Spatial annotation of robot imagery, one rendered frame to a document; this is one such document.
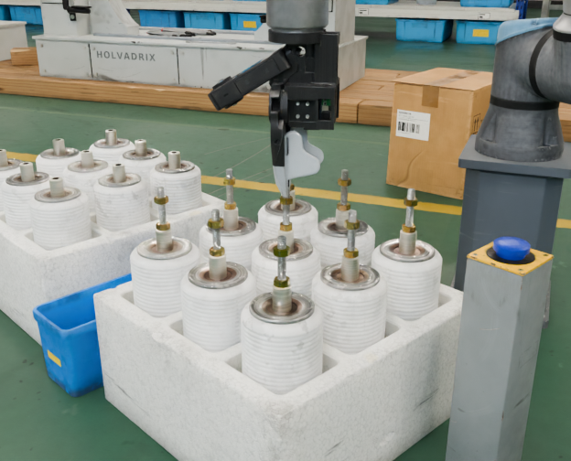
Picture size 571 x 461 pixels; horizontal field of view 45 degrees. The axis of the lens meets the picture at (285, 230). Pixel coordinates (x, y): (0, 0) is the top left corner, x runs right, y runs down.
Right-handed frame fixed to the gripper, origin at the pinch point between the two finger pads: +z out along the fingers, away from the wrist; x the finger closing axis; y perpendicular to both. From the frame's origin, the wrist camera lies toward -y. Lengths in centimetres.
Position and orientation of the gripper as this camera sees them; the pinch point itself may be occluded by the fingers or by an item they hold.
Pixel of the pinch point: (280, 185)
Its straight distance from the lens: 92.0
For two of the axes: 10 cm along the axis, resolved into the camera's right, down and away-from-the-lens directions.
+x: 1.6, -3.7, 9.1
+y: 9.9, 0.6, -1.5
